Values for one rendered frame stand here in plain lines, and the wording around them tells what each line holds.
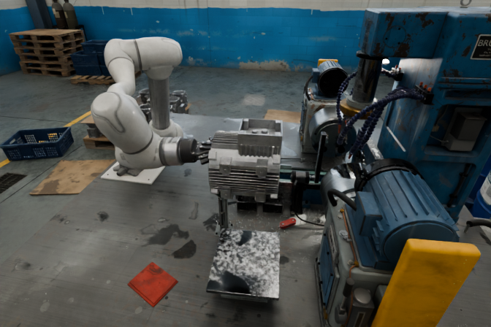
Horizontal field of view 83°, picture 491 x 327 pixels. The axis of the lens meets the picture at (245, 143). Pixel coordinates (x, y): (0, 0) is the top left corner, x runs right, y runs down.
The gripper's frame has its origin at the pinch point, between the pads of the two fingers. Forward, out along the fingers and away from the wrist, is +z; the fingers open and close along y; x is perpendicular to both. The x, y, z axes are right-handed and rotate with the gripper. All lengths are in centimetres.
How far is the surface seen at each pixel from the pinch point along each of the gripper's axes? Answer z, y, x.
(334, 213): 25.1, -2.6, 24.1
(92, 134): -229, 209, 94
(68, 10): -478, 586, -45
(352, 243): 28.1, -14.3, 24.0
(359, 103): 42, 44, 7
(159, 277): -40, -8, 52
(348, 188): 32.5, 11.7, 25.9
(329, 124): 34, 70, 29
